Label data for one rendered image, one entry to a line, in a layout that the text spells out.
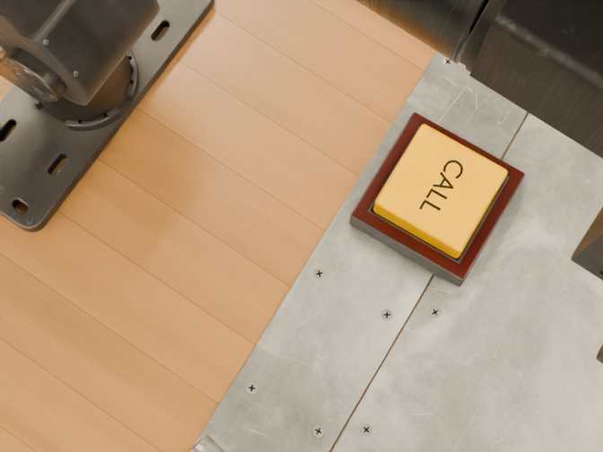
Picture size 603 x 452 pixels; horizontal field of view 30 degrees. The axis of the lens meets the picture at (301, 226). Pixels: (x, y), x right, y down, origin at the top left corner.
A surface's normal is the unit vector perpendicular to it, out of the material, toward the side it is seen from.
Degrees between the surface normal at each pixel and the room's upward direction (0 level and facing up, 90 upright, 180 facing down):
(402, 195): 0
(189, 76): 0
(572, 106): 90
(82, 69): 60
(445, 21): 68
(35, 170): 0
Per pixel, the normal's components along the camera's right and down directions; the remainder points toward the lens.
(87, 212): 0.00, -0.25
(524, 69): -0.56, 0.80
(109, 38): 0.72, 0.34
